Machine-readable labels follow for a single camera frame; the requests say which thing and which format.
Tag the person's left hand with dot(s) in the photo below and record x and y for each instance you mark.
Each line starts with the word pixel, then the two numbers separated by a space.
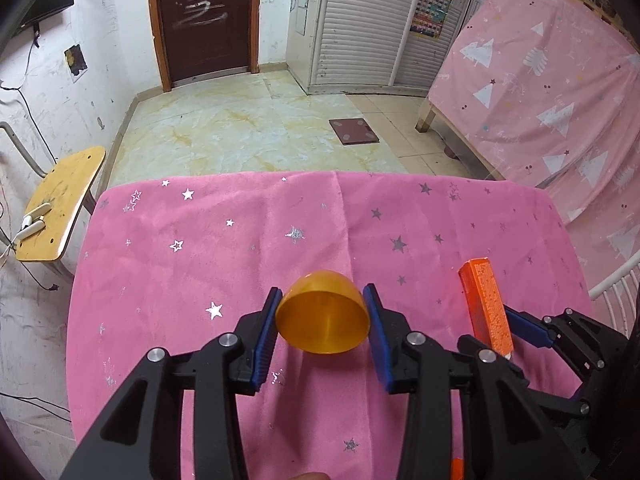
pixel 309 476

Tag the white metal rail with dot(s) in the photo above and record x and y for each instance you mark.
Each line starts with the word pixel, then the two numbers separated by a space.
pixel 617 280

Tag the wooden metal chair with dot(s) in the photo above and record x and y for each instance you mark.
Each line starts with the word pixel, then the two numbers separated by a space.
pixel 60 200

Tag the dark brown door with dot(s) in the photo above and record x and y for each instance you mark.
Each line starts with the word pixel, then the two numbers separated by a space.
pixel 205 20

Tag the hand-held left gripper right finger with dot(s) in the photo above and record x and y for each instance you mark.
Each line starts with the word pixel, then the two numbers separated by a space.
pixel 380 340

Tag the white louvered wardrobe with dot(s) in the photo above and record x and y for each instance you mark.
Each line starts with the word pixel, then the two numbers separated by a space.
pixel 360 25

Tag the cluttered wooden shelf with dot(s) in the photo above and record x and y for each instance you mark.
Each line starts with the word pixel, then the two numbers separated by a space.
pixel 605 0

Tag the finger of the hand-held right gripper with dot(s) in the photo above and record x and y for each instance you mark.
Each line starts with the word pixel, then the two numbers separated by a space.
pixel 522 325
pixel 565 404

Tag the orange plastic half shell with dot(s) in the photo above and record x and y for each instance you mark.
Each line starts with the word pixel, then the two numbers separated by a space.
pixel 322 320

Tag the pink star tablecloth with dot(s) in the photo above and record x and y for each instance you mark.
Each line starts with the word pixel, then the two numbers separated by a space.
pixel 225 240

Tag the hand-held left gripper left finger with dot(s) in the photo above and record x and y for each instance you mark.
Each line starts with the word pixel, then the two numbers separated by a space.
pixel 265 345

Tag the broken wall socket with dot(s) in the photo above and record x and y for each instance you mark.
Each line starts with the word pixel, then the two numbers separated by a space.
pixel 75 61

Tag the pink printed bed sheet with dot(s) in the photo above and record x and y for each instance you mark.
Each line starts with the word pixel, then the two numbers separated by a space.
pixel 545 85

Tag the colourful wall poster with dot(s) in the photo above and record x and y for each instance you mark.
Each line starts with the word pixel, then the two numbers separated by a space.
pixel 434 2

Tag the wooden bed frame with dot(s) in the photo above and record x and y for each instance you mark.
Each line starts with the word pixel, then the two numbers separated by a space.
pixel 426 117

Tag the orange plastic bar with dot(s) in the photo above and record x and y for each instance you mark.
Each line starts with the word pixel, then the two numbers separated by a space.
pixel 486 305

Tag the brown floor scale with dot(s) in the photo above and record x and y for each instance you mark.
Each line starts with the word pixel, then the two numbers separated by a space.
pixel 352 132

